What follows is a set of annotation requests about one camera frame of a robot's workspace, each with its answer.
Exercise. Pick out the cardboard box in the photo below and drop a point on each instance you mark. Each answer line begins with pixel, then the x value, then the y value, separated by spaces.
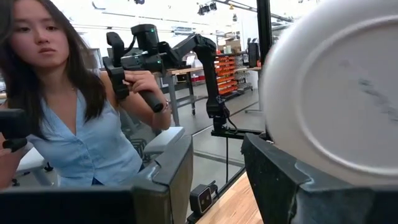
pixel 233 45

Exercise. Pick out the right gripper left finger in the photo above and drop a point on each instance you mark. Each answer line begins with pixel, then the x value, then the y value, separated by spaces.
pixel 168 186

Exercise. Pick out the black metal post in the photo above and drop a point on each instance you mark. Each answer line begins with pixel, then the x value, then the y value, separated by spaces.
pixel 264 31

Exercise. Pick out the light grey plate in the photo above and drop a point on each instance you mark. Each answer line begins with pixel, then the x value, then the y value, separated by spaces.
pixel 342 93

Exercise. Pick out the orange parts bin rack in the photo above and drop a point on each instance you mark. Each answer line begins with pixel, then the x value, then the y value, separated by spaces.
pixel 225 74

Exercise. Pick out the black monitor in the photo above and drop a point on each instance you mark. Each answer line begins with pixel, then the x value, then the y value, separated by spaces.
pixel 253 54

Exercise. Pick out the wooden top workbench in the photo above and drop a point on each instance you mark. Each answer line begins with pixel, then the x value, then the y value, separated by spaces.
pixel 183 71

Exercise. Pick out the person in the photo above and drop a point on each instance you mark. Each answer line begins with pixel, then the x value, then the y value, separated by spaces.
pixel 77 140

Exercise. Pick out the person's hand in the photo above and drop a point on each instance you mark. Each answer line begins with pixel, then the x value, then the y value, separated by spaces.
pixel 141 82

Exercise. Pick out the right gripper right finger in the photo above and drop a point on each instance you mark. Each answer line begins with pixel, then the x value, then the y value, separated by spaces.
pixel 280 193

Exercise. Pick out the black table-level camera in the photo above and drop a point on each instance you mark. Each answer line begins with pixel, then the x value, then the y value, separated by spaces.
pixel 202 199

